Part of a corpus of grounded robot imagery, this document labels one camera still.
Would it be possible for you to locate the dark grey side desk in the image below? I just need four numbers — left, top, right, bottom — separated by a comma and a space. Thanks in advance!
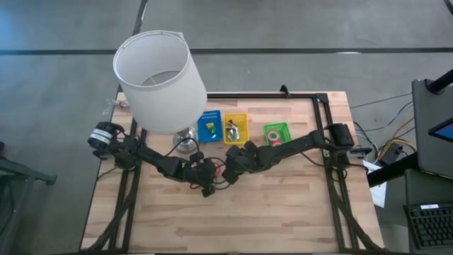
403, 168, 453, 255

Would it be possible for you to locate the blue plastic tray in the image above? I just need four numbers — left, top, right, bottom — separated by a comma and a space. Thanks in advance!
197, 110, 224, 143

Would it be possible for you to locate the black diagonal bar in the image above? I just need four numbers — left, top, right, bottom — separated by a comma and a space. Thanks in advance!
366, 152, 420, 188

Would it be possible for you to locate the black power brick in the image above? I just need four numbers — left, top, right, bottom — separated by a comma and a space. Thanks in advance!
380, 143, 404, 166

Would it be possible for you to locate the thin black floor cable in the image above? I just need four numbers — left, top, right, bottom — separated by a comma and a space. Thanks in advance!
350, 92, 413, 109

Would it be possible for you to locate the white paper sheet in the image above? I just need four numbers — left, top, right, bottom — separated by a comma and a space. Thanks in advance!
364, 161, 387, 208

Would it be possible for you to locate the black aluminium table frame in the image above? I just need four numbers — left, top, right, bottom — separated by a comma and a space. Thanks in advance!
79, 92, 383, 254

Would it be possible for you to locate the yellow plastic tray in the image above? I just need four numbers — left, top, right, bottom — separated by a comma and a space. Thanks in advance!
222, 112, 249, 145

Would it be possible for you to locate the chrome lamp base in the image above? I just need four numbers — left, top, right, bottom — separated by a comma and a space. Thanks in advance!
172, 126, 199, 155

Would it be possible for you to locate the black computer keyboard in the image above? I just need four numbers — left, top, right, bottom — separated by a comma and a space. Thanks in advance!
404, 203, 453, 251

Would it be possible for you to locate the black round pole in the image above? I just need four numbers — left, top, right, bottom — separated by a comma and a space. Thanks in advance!
426, 69, 453, 95

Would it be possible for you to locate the yellow cable bundle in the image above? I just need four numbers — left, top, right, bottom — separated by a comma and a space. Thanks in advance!
378, 116, 418, 157

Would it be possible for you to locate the blue lit tablet screen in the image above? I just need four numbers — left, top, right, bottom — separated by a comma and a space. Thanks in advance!
428, 118, 453, 142

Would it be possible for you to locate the green plastic tray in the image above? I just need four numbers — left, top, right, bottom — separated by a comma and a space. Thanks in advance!
263, 122, 293, 147

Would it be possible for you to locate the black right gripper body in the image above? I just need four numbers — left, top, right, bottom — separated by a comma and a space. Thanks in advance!
222, 140, 266, 185

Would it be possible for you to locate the white cylindrical lamp shade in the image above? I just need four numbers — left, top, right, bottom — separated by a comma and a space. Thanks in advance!
113, 30, 208, 135

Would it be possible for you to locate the clear plastic wrapper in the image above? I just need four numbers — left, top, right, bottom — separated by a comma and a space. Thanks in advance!
102, 98, 130, 116

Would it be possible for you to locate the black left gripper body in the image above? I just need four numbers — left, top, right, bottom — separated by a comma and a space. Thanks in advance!
190, 151, 219, 198

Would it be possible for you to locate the dark metal stand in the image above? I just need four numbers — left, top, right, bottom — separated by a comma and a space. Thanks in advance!
0, 141, 57, 255

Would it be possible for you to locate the grey monitor housing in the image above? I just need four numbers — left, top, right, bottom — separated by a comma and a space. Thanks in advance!
411, 78, 453, 180

